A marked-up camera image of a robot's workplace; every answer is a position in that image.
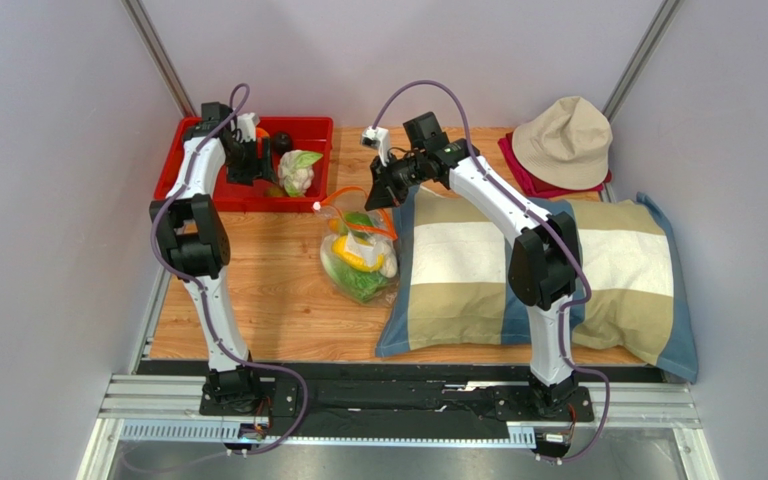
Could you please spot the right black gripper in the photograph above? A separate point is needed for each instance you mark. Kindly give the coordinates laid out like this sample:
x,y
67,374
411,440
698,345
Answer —
x,y
384,182

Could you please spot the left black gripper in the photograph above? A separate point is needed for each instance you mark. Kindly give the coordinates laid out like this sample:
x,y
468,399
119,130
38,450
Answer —
x,y
258,167

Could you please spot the green orange mango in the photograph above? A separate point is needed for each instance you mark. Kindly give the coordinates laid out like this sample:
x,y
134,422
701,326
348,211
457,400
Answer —
x,y
358,221

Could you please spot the olive green fruit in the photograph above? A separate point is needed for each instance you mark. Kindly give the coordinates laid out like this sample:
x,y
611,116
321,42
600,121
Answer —
x,y
275,191

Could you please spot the yellow bell pepper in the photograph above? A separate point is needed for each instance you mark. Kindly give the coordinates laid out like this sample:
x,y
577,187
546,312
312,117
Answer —
x,y
357,253

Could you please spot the clear zip top bag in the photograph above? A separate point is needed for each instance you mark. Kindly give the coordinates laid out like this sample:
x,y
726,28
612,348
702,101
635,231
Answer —
x,y
352,199

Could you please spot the green lettuce cabbage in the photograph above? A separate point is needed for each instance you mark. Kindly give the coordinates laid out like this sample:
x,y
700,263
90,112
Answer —
x,y
355,284

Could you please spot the white radish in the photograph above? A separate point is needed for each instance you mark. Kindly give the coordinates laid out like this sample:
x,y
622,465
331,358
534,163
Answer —
x,y
389,261

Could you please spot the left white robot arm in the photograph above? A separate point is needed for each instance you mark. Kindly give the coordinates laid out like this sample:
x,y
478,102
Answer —
x,y
190,241

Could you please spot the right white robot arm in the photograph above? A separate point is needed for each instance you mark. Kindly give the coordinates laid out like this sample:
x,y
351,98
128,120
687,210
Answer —
x,y
544,270

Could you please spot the red tomato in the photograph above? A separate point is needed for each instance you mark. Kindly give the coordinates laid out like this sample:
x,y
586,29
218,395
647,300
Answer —
x,y
262,134

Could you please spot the dark avocado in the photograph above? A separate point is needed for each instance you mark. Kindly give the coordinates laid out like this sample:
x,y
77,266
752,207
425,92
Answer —
x,y
281,143

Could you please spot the white cauliflower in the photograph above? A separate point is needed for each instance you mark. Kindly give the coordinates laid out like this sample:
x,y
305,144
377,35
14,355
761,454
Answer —
x,y
295,171

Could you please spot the red cloth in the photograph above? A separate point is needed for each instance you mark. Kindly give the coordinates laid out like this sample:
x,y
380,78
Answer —
x,y
524,176

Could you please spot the beige bucket hat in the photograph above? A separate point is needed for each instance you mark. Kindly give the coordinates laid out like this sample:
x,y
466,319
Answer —
x,y
567,114

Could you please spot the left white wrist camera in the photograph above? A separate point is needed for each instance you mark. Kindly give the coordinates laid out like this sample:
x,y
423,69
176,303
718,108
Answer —
x,y
246,128

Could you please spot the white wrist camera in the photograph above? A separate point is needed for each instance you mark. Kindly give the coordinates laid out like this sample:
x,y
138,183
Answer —
x,y
246,128
377,138

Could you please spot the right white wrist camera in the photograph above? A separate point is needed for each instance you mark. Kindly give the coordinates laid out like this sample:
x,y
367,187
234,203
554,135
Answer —
x,y
377,138

